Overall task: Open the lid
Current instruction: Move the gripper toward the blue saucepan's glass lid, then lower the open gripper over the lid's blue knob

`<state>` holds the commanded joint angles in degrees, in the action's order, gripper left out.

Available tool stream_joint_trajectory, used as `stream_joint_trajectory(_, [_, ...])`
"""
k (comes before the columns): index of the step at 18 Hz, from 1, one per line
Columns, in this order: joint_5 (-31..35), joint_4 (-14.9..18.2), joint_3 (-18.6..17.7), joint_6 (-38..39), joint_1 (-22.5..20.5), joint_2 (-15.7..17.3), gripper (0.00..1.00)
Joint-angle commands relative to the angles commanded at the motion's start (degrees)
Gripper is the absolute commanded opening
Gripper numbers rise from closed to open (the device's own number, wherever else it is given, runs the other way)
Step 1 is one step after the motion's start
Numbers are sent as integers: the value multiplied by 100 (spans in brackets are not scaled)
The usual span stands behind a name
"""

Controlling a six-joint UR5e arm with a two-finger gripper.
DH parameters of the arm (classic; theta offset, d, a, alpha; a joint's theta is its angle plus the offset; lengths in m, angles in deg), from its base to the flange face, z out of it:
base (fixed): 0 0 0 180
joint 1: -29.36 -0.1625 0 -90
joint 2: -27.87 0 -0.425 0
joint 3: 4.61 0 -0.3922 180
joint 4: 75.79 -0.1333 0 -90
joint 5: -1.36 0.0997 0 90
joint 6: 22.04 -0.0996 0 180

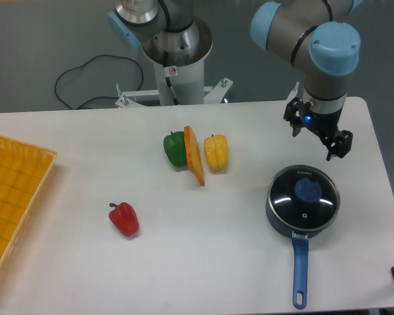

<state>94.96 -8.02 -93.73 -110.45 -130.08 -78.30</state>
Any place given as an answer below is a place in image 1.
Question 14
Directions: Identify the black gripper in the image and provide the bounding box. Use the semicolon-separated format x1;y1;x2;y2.
284;97;353;161

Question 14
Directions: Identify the glass lid blue knob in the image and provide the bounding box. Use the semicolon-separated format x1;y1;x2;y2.
265;165;340;237

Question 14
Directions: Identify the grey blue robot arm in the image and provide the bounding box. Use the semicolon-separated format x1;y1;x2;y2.
107;1;361;158

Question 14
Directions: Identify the yellow bell pepper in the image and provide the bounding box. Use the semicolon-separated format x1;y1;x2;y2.
204;135;229;173

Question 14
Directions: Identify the orange pumpkin slice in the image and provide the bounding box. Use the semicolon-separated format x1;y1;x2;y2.
184;125;205;186

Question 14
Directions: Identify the green bell pepper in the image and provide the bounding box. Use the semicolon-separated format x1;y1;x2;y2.
164;131;187;167

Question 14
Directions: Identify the red bell pepper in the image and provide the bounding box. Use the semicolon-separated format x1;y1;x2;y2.
108;202;139;237

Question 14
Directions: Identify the yellow plastic basket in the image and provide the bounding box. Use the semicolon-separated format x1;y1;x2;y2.
0;135;57;269

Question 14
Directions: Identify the dark pot blue handle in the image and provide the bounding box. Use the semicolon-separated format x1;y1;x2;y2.
265;192;340;310

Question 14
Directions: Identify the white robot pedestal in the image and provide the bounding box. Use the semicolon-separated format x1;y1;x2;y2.
116;17;233;108

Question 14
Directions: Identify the black floor cable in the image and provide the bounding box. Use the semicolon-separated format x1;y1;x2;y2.
54;54;144;110

